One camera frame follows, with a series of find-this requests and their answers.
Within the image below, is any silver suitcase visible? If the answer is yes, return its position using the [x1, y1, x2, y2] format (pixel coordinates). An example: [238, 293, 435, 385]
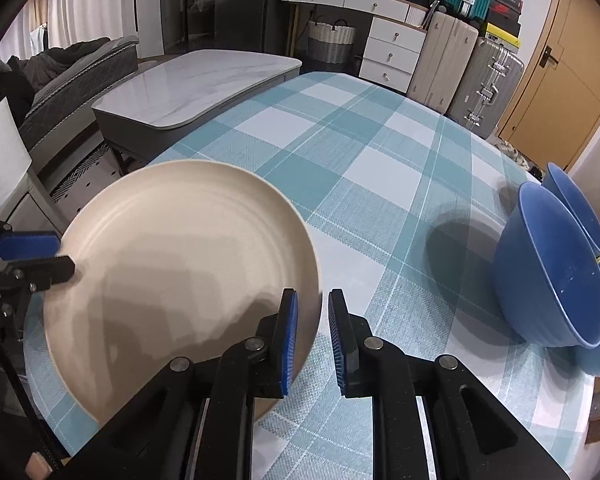
[447, 35, 526, 141]

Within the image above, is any row of shoes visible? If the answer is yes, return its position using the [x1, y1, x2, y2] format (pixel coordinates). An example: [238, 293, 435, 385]
[497, 137, 543, 178]

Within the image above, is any grey mattress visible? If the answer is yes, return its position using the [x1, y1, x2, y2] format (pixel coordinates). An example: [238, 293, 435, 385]
[20, 35, 141, 151]

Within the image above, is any person's left hand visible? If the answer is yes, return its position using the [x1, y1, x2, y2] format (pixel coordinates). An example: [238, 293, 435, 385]
[25, 452, 53, 480]

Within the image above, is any yellow flat box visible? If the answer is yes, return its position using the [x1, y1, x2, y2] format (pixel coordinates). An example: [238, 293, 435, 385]
[480, 22, 521, 51]

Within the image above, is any grey refrigerator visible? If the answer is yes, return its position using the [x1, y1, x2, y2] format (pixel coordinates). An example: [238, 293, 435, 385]
[180, 0, 276, 58]

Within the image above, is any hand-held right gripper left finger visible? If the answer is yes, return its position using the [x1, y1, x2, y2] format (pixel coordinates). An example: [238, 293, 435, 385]
[70, 288, 299, 480]

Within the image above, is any teal checked tablecloth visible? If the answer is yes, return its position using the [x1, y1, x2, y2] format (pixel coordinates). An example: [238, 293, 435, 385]
[22, 71, 600, 480]

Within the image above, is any white cylindrical object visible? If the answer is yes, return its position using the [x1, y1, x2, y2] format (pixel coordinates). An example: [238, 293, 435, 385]
[0, 99, 33, 211]

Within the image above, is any beige suitcase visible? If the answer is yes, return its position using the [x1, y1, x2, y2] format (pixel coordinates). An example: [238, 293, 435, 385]
[407, 7, 480, 113]

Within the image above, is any black white patterned rug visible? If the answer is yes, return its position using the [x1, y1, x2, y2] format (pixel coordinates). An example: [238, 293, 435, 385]
[50, 142, 126, 206]

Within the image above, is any white curtain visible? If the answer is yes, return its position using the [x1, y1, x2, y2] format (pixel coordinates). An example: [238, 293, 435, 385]
[45, 0, 136, 61]

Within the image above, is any stack of black boxes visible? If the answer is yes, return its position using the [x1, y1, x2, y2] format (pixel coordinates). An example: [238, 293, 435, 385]
[485, 0, 523, 26]

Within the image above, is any white marble coffee table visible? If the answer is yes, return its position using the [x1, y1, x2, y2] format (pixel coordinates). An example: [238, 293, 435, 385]
[91, 49, 303, 168]

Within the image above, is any wooden door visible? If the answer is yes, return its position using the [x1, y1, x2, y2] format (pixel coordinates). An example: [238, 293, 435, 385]
[495, 0, 600, 171]

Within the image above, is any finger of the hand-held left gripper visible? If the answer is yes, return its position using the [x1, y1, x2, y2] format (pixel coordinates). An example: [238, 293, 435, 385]
[0, 205, 61, 261]
[0, 255, 76, 306]

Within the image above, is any woven laundry basket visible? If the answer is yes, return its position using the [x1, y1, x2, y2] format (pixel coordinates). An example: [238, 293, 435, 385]
[307, 17, 357, 63]

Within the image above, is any white drawer dresser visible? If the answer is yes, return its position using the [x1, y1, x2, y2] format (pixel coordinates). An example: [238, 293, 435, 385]
[280, 0, 431, 95]

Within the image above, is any cream round plate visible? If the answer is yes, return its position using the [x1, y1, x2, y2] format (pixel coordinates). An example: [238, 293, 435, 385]
[44, 160, 323, 426]

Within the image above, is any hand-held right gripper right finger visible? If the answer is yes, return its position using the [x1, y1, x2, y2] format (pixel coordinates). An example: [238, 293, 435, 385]
[327, 288, 571, 480]

